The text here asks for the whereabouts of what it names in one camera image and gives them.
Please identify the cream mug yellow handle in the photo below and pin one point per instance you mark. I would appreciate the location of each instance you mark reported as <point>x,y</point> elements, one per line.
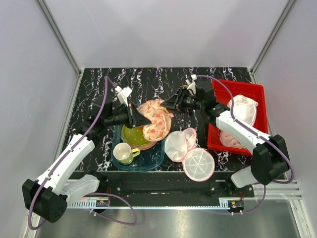
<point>125,154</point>

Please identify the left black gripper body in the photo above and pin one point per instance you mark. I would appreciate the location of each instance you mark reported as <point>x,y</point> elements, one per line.
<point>118,117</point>

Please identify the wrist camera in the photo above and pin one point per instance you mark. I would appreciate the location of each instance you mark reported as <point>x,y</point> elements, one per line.
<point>123,94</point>
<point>191,85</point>

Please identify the white mesh laundry bag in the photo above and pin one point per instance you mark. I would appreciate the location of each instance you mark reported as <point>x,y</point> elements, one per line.
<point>182,147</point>

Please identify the blue transparent plastic bin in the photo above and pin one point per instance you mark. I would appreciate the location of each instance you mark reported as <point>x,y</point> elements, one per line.
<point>148,160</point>

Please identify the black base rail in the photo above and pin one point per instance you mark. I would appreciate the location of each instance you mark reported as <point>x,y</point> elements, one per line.
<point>165,182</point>

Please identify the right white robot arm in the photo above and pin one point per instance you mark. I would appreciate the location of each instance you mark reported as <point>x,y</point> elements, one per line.
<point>270,158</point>

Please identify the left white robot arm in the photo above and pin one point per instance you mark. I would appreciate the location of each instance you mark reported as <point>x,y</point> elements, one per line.
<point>49,195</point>

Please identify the pink plate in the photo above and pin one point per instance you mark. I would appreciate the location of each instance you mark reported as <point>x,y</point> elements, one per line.
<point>151,145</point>

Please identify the floral pink laundry bag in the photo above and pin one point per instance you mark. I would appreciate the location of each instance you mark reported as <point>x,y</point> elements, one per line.
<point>160,118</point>

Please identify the pink satin bra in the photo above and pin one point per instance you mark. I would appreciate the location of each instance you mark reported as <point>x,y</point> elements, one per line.
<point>229,141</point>

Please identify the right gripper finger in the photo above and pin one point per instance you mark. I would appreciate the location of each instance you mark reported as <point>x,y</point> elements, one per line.
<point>175,97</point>
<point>174,104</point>

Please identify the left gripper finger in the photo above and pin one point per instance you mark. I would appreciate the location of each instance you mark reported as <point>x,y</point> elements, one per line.
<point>135,113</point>
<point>138,120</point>

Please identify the white pink-trimmed bra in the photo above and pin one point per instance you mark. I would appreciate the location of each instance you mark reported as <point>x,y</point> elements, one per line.
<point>245,109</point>

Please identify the red plastic tray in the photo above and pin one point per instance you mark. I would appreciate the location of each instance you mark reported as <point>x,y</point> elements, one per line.
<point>253,91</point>

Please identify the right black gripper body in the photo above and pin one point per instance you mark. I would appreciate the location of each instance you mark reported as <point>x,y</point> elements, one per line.
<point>191,102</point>

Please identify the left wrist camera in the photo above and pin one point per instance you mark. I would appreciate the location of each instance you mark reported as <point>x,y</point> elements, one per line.
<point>123,94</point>

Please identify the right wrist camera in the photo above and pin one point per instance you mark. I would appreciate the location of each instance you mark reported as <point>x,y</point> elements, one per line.
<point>191,85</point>

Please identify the green dotted bowl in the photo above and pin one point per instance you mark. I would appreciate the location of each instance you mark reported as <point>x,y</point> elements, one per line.
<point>125,129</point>

